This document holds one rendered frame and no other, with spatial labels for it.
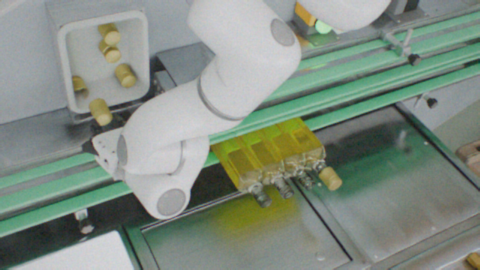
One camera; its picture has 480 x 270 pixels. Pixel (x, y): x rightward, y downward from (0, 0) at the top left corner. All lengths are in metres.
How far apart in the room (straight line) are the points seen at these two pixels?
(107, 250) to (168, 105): 0.59
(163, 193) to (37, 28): 0.47
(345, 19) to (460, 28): 0.99
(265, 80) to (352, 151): 0.95
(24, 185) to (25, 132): 0.13
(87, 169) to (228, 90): 0.58
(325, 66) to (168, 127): 0.68
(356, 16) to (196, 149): 0.32
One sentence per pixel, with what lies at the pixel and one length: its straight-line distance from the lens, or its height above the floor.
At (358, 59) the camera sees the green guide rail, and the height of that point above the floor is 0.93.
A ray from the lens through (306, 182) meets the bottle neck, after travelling 1.21.
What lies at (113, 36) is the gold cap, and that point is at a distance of 1.12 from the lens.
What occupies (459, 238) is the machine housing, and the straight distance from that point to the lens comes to 1.44.
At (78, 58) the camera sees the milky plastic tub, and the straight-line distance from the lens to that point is 1.18.
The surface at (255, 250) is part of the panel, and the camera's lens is 1.25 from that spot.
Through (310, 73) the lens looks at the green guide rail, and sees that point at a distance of 1.29.
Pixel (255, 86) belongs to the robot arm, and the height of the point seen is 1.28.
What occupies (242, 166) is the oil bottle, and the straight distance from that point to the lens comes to 1.19.
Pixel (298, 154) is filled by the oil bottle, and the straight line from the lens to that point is 1.24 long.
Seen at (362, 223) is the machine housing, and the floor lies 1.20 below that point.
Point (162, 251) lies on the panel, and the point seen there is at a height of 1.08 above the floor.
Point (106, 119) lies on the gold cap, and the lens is 1.08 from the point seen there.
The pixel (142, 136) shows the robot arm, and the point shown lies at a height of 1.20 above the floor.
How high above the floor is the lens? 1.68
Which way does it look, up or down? 35 degrees down
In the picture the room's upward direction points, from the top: 145 degrees clockwise
